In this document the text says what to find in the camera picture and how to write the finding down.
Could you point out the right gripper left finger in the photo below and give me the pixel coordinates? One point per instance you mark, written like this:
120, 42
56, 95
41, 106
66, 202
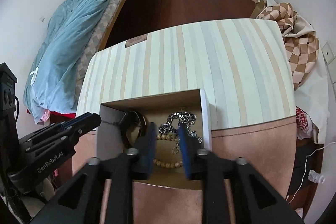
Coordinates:
102, 190

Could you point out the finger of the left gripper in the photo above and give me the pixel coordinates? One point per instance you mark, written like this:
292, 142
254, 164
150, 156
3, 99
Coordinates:
83, 123

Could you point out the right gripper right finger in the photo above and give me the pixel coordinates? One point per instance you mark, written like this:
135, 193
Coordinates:
191, 158

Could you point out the black smart band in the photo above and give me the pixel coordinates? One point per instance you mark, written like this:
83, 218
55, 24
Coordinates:
130, 121

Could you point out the red bed sheet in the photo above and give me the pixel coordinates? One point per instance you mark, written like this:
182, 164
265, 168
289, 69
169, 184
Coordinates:
47, 113

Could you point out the white cardboard box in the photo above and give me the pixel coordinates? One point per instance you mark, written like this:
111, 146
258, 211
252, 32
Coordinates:
156, 109

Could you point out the light blue duvet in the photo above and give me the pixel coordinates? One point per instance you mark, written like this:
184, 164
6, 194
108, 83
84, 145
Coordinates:
68, 32

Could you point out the white plastic bottle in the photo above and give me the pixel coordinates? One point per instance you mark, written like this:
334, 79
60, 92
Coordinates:
315, 177

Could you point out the red white patterned bag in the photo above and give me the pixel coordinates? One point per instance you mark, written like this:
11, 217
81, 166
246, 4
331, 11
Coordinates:
306, 129

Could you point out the striped table cloth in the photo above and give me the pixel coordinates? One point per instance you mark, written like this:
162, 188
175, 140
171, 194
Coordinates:
241, 65

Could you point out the checkered mattress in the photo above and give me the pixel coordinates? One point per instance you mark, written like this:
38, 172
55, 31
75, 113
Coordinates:
97, 41

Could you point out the checkered beige blanket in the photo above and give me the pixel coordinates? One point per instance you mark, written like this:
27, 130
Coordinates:
300, 38

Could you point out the white wall socket strip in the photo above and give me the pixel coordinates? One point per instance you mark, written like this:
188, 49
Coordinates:
329, 57

